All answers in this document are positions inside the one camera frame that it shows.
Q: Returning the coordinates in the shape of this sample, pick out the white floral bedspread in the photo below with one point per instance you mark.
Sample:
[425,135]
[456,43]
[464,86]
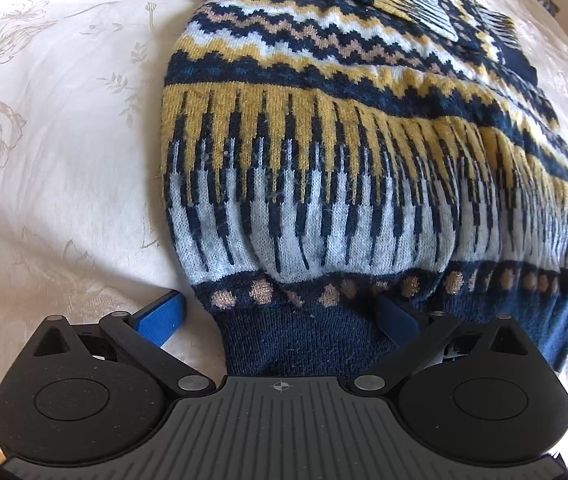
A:
[64,160]

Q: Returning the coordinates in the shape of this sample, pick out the navy yellow white patterned sweater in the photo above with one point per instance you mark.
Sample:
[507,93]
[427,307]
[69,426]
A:
[314,160]

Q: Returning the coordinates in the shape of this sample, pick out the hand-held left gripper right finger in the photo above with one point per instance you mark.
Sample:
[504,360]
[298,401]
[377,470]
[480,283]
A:
[399,317]

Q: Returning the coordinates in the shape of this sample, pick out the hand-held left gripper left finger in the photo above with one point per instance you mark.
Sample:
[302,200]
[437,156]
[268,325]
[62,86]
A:
[161,317]

